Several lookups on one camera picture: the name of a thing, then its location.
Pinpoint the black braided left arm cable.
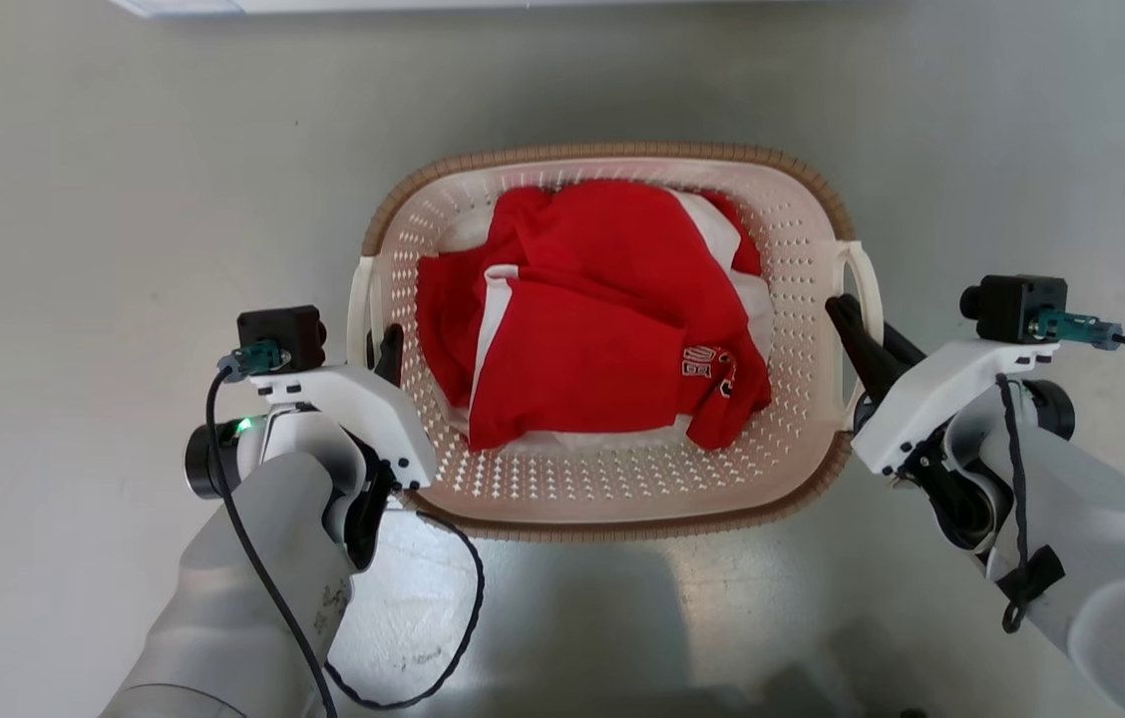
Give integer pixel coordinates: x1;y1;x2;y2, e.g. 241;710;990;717
323;504;487;712

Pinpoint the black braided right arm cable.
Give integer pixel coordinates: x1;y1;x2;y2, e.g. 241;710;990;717
994;373;1067;635

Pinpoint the cream perforated laundry basket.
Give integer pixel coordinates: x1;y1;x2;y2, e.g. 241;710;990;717
347;141;885;542

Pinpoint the black left camera cable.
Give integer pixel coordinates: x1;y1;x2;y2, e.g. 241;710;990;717
205;367;340;718

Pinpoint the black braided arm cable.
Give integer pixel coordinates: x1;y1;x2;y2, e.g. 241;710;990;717
994;373;1067;635
323;504;487;712

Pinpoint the red and white garment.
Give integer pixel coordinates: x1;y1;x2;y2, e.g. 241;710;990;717
416;179;774;453

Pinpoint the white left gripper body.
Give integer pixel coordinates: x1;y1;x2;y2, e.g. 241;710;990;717
253;363;439;491

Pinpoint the white front-load washing machine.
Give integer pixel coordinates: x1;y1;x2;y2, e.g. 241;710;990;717
109;0;723;19

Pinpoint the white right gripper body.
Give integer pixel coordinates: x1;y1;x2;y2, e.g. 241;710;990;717
852;339;1062;477

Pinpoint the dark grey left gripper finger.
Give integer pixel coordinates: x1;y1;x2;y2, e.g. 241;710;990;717
373;324;406;388

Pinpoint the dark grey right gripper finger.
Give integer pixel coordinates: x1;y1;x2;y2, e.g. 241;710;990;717
882;323;927;366
825;294;909;406

